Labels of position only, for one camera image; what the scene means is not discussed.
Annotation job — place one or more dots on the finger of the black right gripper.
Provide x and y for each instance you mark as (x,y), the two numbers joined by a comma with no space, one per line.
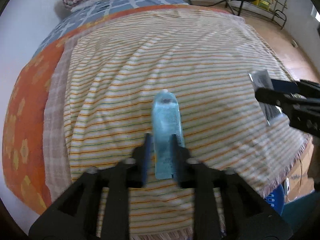
(272,97)
(286,87)

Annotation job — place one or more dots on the black metal rack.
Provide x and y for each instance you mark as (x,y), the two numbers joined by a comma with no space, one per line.
(277,0)

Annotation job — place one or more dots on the light blue tube package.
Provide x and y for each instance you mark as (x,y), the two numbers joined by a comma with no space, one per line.
(166,122)

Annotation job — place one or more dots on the yellow green crate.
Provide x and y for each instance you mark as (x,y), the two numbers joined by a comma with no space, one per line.
(263,4)

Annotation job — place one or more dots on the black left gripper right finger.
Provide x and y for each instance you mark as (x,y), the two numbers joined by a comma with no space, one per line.
(183,172)

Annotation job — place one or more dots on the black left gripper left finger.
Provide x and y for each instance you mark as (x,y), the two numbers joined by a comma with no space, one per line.
(139,170)

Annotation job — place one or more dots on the white printed label sheet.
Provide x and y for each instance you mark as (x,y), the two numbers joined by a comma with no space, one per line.
(261,79)

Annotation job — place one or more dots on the blue plastic laundry basket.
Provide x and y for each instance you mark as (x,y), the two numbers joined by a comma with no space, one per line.
(276,199)

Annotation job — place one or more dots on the blue checked bed sheet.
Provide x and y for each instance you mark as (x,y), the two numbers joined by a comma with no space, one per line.
(94,11)

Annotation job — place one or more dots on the striped cream towel blanket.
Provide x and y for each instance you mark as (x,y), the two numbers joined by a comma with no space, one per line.
(102,90)

